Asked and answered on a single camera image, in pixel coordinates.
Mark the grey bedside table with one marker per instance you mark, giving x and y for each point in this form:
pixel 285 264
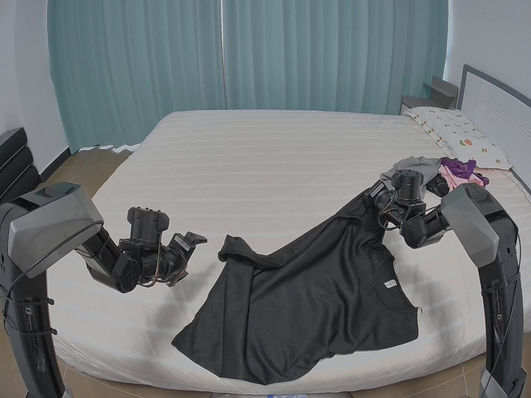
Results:
pixel 439 89

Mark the white printed pillow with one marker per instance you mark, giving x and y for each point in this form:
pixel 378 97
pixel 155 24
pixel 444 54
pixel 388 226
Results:
pixel 460 139

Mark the blue-green curtain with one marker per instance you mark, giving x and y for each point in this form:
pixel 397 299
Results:
pixel 332 44
pixel 137 56

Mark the pile of clothes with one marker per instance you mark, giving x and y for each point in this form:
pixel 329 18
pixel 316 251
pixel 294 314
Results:
pixel 456 172

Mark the black chest of drawers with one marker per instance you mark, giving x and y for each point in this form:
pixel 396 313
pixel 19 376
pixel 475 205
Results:
pixel 14 160

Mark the black T-shirt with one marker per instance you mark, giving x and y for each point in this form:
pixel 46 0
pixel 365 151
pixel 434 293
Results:
pixel 311 284

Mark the bed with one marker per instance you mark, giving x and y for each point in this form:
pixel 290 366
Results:
pixel 249 180

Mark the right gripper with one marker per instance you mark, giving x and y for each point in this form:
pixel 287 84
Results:
pixel 379 193

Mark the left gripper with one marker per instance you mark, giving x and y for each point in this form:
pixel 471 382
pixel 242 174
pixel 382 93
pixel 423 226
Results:
pixel 176 261

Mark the grey garment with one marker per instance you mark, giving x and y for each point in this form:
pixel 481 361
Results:
pixel 415 163

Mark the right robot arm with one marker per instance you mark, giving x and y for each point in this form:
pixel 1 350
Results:
pixel 477 214

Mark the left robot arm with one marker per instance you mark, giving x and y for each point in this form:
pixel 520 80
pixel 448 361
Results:
pixel 54 222

